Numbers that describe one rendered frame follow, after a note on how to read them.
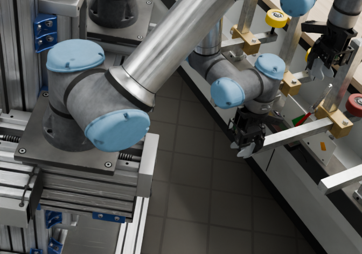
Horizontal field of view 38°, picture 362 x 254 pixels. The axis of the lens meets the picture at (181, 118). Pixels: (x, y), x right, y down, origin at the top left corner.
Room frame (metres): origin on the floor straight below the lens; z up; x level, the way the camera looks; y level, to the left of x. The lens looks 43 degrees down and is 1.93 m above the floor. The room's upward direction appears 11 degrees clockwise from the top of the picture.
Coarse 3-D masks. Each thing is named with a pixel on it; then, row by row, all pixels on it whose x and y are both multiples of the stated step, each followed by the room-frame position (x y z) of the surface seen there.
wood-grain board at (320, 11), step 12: (264, 0) 1.87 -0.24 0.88; (276, 0) 1.86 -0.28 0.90; (324, 0) 1.93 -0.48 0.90; (312, 12) 1.82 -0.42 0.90; (324, 12) 1.84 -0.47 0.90; (288, 24) 1.74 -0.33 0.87; (360, 24) 1.80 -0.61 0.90; (312, 36) 1.65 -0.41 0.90; (360, 36) 1.72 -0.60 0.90; (360, 72) 1.49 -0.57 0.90; (360, 84) 1.42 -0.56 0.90
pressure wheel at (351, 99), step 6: (354, 96) 1.34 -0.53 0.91; (360, 96) 1.35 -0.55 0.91; (348, 102) 1.32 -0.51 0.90; (354, 102) 1.31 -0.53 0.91; (360, 102) 1.32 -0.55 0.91; (348, 108) 1.30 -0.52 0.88; (354, 108) 1.29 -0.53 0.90; (360, 108) 1.29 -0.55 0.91; (354, 114) 1.29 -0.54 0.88; (360, 114) 1.28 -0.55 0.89
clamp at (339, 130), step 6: (318, 108) 1.31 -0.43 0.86; (324, 108) 1.30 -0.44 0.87; (318, 114) 1.30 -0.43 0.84; (324, 114) 1.28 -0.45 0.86; (330, 114) 1.27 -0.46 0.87; (336, 114) 1.28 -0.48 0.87; (342, 114) 1.29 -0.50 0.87; (336, 120) 1.25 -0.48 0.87; (342, 120) 1.26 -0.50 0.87; (336, 126) 1.24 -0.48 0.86; (342, 126) 1.23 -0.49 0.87; (348, 126) 1.23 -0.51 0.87; (330, 132) 1.24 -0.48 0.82; (336, 132) 1.23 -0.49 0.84; (342, 132) 1.23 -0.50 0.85; (348, 132) 1.24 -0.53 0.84; (336, 138) 1.22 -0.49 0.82
